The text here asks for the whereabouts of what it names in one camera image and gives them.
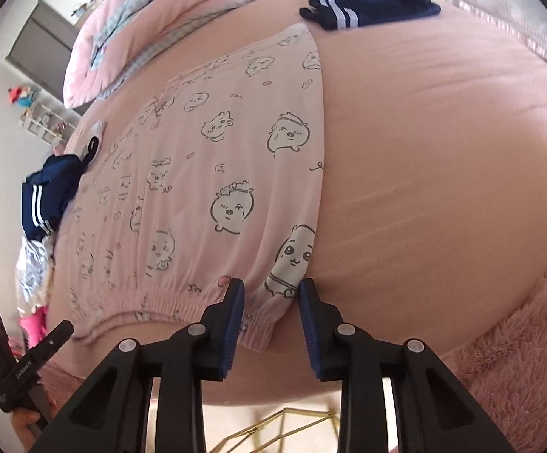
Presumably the pink quilted blanket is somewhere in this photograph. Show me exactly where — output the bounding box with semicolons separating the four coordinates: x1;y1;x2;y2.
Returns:
62;0;255;108

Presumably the person's left hand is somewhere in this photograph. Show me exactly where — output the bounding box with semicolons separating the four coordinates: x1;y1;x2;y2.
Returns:
10;408;41;452

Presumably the white shelf with toys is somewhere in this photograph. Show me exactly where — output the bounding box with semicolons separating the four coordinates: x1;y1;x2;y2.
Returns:
7;85;76;148

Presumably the pink cartoon print pajama garment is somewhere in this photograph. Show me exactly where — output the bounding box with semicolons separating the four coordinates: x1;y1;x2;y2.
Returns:
51;23;325;352

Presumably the navy striped garment left pile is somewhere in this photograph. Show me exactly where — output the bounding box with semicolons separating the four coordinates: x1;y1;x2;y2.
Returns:
20;154;85;241

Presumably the gold wire stool frame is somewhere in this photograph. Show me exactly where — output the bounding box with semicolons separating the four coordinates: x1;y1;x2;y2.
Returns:
208;407;340;453

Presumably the pink bed sheet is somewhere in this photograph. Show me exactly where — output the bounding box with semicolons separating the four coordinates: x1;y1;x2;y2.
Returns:
41;0;547;406

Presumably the white blue patterned clothes pile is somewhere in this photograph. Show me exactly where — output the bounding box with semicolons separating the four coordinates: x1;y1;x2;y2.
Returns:
14;236;54;318

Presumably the pink fluffy blanket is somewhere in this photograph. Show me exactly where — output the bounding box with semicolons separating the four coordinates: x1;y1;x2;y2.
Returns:
37;244;547;453

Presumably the navy striped garment on bed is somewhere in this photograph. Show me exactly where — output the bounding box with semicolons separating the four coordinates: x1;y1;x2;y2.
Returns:
299;0;442;31

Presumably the grey cabinet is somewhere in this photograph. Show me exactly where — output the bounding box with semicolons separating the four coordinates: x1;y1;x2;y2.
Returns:
6;0;79;102

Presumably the magenta garment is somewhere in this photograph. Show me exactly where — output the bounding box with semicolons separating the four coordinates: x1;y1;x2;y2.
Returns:
19;307;48;348

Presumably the white black small item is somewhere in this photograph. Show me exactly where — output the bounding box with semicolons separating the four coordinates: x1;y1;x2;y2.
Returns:
65;120;107;166

